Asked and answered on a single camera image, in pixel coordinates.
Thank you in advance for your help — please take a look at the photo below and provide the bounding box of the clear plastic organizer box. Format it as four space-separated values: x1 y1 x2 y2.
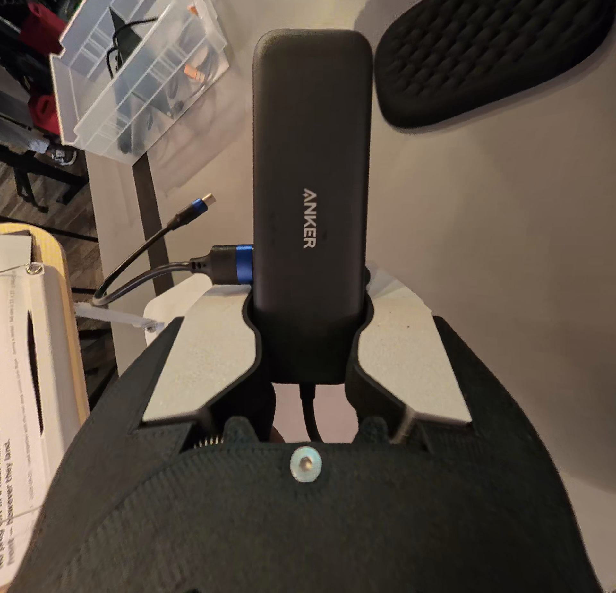
50 0 232 165

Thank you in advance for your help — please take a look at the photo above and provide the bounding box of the printed instruction sheet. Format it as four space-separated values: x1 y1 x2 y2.
0 276 39 579

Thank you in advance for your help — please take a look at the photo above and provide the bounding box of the white document stand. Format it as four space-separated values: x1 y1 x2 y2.
0 259 166 555

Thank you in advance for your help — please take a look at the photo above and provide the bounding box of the black foam wrist rest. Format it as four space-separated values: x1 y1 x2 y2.
374 0 616 130

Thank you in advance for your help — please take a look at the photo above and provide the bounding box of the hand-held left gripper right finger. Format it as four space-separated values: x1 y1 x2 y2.
356 271 474 445

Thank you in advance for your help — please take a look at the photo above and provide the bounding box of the slim hub tail cable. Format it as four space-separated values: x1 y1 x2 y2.
299 382 323 444

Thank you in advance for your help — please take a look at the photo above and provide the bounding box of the blue plug usb cable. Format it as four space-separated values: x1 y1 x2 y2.
97 194 256 310

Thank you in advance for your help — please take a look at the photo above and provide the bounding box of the black slim usb hub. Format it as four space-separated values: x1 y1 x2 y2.
252 28 374 384

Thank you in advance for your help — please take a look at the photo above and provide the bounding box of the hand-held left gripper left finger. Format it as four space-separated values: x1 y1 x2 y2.
142 290 261 430

